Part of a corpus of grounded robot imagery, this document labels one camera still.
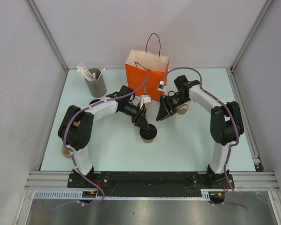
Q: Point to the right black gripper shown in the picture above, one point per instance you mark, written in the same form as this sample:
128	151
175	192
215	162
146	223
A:
163	113

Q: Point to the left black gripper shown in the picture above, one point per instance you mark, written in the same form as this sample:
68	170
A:
139	118

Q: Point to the single black cup lid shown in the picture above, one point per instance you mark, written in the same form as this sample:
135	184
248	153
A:
148	134

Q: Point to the orange paper bag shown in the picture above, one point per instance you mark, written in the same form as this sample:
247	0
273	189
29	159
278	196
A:
145	71

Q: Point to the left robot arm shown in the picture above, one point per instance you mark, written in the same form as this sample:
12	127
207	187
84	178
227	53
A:
76	127

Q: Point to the stack of brown paper cups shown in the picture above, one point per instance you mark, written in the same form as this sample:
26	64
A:
182	109

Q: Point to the stack of black lids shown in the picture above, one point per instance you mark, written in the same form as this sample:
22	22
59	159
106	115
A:
94	101

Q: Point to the grey cylindrical straw holder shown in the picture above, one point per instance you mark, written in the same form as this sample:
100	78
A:
97	87

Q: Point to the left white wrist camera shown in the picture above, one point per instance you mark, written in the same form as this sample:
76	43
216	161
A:
144	99

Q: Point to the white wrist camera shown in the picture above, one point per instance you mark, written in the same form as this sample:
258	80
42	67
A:
144	99
162	88

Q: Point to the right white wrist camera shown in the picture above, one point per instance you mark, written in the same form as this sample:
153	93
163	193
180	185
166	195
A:
162	88

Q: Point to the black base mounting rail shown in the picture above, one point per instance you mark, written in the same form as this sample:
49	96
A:
148	183

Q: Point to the white slotted cable duct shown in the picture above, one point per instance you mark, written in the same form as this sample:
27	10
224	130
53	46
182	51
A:
93	195

